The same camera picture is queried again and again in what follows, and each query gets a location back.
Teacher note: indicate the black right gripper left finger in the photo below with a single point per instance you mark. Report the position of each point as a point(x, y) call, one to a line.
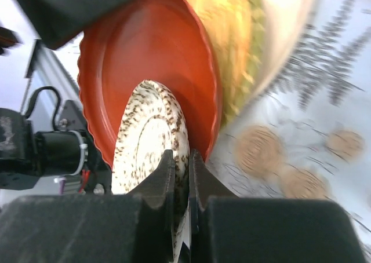
point(134, 227)

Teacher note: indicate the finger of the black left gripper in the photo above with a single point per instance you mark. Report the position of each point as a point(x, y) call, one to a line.
point(58, 21)

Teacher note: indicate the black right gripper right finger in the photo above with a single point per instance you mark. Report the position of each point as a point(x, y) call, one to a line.
point(227, 228)

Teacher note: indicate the speckled round plate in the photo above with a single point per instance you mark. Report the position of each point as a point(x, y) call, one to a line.
point(152, 123)

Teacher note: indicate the red round plate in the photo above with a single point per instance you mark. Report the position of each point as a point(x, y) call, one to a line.
point(161, 40)

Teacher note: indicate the gold rimmed plate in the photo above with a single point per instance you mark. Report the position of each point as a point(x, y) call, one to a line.
point(236, 30)

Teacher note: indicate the cream large plate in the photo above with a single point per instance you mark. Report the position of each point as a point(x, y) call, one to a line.
point(284, 22)

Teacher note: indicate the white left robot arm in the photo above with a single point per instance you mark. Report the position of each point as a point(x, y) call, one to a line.
point(45, 145)

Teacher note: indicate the floral table mat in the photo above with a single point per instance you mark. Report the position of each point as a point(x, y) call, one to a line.
point(307, 135)

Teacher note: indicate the aluminium frame rail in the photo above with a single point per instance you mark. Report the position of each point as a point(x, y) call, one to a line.
point(45, 63)

